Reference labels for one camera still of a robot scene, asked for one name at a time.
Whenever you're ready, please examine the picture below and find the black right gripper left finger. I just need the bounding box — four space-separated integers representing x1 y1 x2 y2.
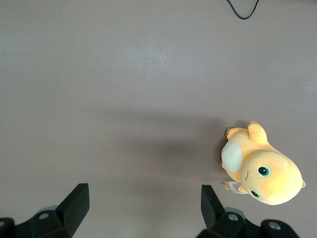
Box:
0 183 90 238

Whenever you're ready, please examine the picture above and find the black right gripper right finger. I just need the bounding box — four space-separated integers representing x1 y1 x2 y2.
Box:
196 184 302 238

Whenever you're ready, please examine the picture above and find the orange plush toy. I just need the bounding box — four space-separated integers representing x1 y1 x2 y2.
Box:
220 119 307 206

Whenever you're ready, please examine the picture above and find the black looped cable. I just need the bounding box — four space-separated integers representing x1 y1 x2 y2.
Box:
226 0 261 20

